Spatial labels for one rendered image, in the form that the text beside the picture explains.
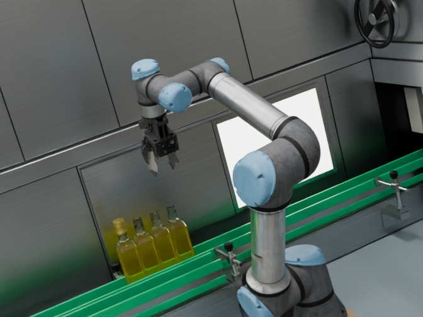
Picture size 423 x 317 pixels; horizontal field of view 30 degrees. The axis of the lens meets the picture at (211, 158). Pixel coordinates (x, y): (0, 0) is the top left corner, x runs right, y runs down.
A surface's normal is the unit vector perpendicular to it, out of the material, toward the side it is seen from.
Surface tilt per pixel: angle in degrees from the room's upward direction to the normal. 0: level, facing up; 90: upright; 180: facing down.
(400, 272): 0
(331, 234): 90
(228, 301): 90
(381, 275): 0
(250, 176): 88
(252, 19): 90
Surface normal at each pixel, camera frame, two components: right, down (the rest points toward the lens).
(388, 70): -0.87, 0.34
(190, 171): 0.41, 0.16
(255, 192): -0.78, 0.31
